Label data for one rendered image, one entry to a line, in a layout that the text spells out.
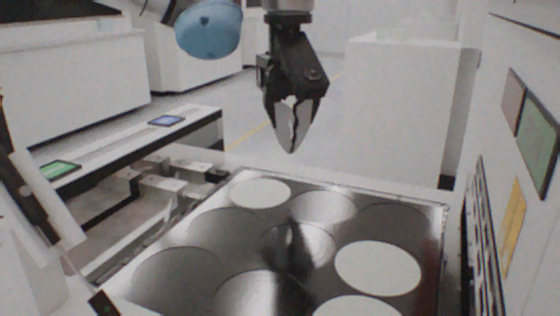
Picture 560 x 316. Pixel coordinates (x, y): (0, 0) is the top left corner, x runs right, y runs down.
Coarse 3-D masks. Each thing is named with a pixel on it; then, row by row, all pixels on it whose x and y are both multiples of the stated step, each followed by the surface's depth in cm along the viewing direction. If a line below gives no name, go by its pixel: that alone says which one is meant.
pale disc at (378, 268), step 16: (336, 256) 46; (352, 256) 46; (368, 256) 46; (384, 256) 46; (400, 256) 46; (352, 272) 43; (368, 272) 43; (384, 272) 43; (400, 272) 43; (416, 272) 43; (368, 288) 41; (384, 288) 41; (400, 288) 41
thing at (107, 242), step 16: (192, 192) 66; (128, 208) 60; (144, 208) 60; (160, 208) 61; (176, 208) 61; (112, 224) 56; (128, 224) 56; (144, 224) 56; (160, 224) 58; (96, 240) 52; (112, 240) 52; (128, 240) 52; (80, 256) 49; (96, 256) 49; (112, 256) 49; (96, 272) 47
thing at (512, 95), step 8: (512, 80) 39; (512, 88) 38; (520, 88) 34; (504, 96) 42; (512, 96) 38; (520, 96) 34; (504, 104) 42; (512, 104) 37; (512, 112) 36; (512, 120) 36; (512, 128) 35
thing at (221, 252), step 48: (336, 192) 62; (192, 240) 49; (240, 240) 49; (288, 240) 49; (336, 240) 49; (384, 240) 49; (432, 240) 49; (144, 288) 41; (192, 288) 41; (240, 288) 41; (288, 288) 41; (336, 288) 41; (432, 288) 41
